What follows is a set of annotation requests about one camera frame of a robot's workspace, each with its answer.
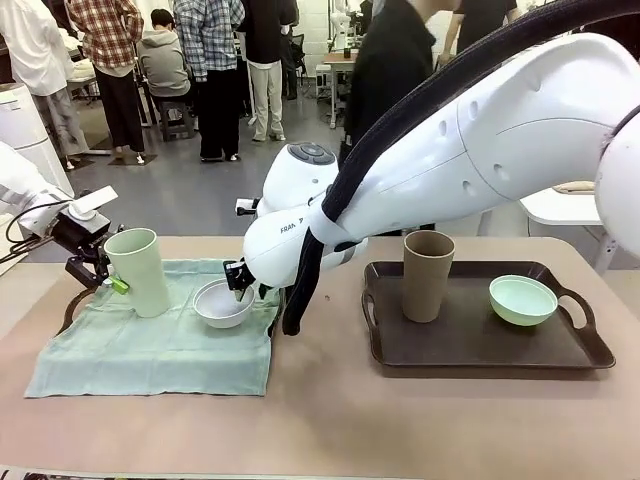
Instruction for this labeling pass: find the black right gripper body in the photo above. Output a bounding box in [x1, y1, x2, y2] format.
[222, 256, 252, 292]

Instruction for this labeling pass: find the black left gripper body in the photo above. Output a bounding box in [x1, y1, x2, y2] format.
[51, 205, 113, 260]

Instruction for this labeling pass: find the pale green tall cup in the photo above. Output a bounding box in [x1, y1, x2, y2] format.
[103, 227, 172, 319]

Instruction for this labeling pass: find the white bowl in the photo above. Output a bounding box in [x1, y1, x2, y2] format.
[192, 279, 257, 330]

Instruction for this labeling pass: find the green cloth mat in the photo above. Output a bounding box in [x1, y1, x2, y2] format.
[23, 257, 283, 400]

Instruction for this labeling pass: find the brown tall cup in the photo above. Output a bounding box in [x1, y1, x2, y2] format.
[402, 230, 458, 324]

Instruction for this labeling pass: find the mint green bowl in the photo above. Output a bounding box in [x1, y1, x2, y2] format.
[488, 273, 559, 329]

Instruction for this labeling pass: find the dark brown tray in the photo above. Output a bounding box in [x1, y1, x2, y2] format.
[361, 259, 617, 379]
[60, 285, 288, 340]

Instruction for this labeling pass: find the white appliance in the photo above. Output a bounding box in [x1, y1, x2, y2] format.
[0, 82, 77, 277]

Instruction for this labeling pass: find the person in red plaid shirt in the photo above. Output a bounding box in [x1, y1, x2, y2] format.
[64, 0, 147, 167]

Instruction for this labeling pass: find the person in white shirt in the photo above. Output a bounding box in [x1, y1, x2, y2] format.
[0, 0, 91, 160]

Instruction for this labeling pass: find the seated person grey hoodie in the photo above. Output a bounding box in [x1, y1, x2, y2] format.
[135, 8, 194, 100]

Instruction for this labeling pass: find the person in blue plaid shirt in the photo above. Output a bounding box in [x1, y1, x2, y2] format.
[173, 0, 247, 164]

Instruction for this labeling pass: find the person in beige trousers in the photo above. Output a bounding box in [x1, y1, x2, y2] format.
[238, 0, 302, 144]

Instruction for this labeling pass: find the background brown work table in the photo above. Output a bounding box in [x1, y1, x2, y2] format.
[321, 48, 359, 132]

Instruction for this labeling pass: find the person in black jacket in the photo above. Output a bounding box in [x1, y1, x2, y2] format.
[343, 0, 437, 237]

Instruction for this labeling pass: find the person in black t-shirt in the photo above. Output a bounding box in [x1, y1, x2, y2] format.
[438, 0, 519, 54]

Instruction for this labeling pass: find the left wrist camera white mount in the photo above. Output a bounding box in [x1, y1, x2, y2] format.
[66, 185, 119, 222]

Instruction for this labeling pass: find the right arm black cable sleeve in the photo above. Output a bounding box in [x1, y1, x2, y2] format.
[281, 0, 569, 337]

